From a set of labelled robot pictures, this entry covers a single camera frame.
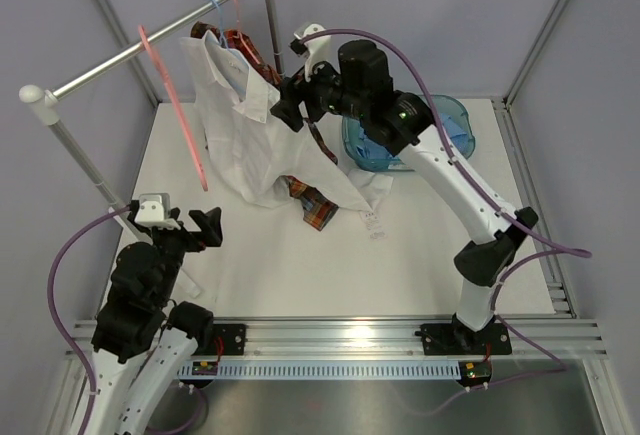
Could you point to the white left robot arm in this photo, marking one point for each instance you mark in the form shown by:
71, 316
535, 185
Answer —
140, 340

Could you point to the white shirt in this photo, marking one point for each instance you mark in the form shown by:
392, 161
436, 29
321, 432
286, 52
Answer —
253, 151

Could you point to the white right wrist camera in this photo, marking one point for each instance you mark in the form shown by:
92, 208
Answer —
311, 43

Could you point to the aluminium frame rail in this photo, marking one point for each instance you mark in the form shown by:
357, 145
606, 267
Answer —
394, 338

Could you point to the white slotted cable duct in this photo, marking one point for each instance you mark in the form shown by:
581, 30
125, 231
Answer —
319, 370

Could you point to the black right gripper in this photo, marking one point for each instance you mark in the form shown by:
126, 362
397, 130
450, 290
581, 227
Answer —
295, 89

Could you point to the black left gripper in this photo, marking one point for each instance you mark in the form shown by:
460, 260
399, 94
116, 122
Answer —
209, 225

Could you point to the metal clothes rack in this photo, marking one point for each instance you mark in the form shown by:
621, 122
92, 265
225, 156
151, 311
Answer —
42, 102

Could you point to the pink plastic hanger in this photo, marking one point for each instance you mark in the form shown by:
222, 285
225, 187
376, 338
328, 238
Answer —
187, 132

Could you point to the teal plastic tub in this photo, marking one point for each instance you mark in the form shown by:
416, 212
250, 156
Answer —
444, 104

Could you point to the red plaid shirt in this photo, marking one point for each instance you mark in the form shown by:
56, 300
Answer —
317, 209

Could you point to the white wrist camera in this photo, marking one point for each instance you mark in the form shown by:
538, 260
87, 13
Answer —
311, 43
152, 210

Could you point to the pink hanger on rack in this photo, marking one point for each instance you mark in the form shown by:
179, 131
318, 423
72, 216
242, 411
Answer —
240, 25

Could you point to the white paper tag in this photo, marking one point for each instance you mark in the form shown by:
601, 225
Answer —
373, 224

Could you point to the light blue shirt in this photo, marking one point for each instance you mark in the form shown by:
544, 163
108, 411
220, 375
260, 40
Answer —
371, 150

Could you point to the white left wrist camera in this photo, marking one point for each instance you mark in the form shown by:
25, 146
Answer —
152, 210

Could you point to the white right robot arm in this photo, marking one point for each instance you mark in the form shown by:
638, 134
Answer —
361, 88

